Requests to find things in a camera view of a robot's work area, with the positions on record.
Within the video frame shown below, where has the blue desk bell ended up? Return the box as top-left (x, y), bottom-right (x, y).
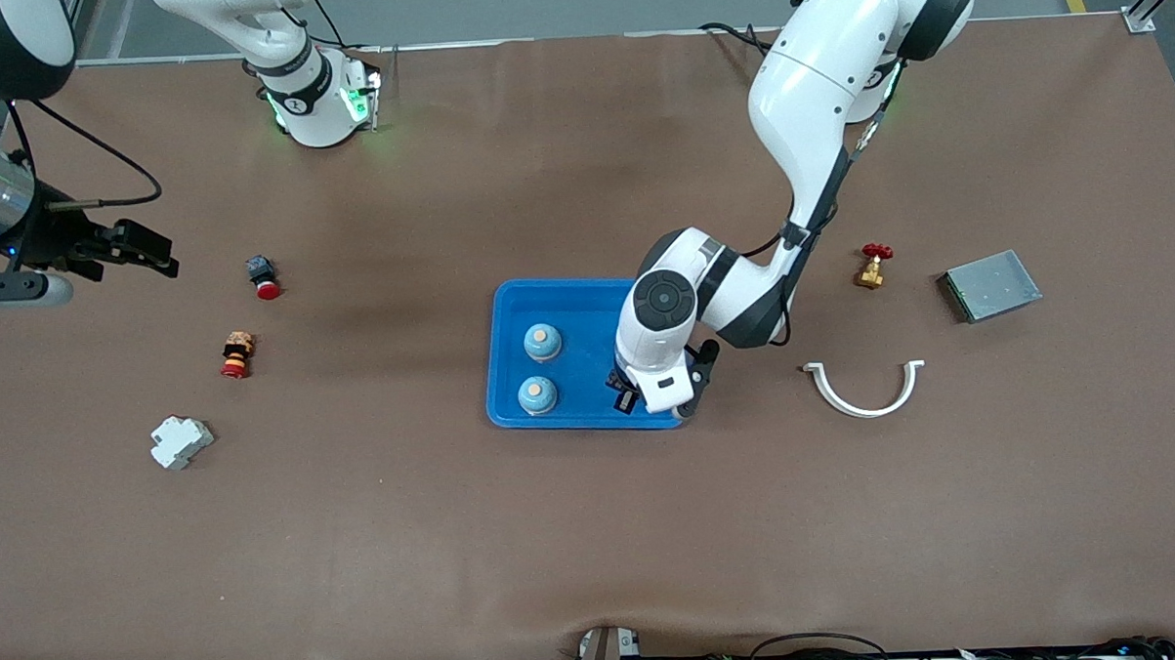
top-left (517, 374), bottom-right (560, 418)
top-left (523, 323), bottom-right (565, 365)

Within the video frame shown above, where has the blue plastic tray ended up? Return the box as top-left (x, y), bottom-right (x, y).
top-left (482, 272), bottom-right (692, 436)

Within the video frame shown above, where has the red black push button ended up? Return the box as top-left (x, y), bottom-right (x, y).
top-left (245, 255), bottom-right (282, 302)

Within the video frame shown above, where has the brown table cover mat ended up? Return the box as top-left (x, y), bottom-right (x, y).
top-left (0, 12), bottom-right (1175, 660)

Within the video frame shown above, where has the white arched pipe clamp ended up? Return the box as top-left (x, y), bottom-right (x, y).
top-left (803, 358), bottom-right (928, 421)

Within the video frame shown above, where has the white circuit breaker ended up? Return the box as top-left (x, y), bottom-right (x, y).
top-left (148, 413), bottom-right (216, 473)

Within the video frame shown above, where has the silver metal power supply box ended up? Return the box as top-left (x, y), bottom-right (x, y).
top-left (935, 248), bottom-right (1044, 325)

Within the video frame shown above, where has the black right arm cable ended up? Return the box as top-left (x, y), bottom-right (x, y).
top-left (8, 91), bottom-right (164, 211)

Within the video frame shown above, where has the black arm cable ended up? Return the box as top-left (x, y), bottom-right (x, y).
top-left (730, 60), bottom-right (916, 351)
top-left (8, 91), bottom-right (164, 211)

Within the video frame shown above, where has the red yellow button switch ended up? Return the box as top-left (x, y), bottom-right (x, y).
top-left (219, 330), bottom-right (258, 381)

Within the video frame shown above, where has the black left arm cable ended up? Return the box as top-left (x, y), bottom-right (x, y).
top-left (730, 60), bottom-right (916, 351)

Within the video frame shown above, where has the brass valve red handle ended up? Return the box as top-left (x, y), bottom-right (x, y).
top-left (854, 241), bottom-right (896, 291)

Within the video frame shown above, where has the grey camera stand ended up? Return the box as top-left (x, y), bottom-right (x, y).
top-left (573, 624), bottom-right (641, 660)

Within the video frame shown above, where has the black looped cable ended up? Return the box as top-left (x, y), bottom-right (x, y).
top-left (750, 630), bottom-right (893, 660)

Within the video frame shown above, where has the black cable bundle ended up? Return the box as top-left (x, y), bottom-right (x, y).
top-left (950, 635), bottom-right (1175, 660)

